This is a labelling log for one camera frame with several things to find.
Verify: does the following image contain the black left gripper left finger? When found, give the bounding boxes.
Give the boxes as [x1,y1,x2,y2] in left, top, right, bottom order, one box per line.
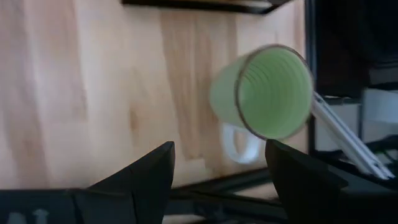
[71,141,175,224]

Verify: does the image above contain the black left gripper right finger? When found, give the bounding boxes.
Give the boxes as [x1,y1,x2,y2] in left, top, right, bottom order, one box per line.
[265,139,349,224]

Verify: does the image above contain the green ribbed mug white handle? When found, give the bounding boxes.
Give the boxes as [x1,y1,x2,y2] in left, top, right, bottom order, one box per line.
[208,44,315,165]

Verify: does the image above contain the silver metal rail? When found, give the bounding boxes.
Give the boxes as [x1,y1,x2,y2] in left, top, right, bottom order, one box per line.
[310,91,396,180]

